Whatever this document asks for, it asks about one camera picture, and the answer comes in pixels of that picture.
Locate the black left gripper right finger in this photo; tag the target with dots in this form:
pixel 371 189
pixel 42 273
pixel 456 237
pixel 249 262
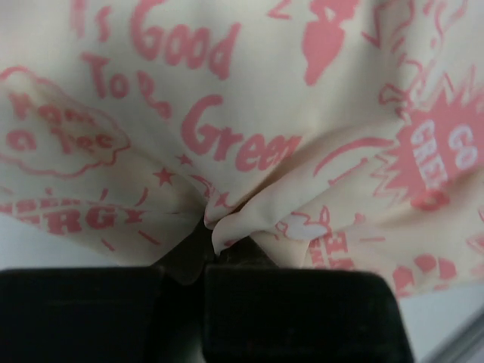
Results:
pixel 258 312

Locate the cream pink printed jacket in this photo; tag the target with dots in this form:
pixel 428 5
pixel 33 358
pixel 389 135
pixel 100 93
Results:
pixel 335 134

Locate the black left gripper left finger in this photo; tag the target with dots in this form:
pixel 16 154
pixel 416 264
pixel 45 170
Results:
pixel 106 314

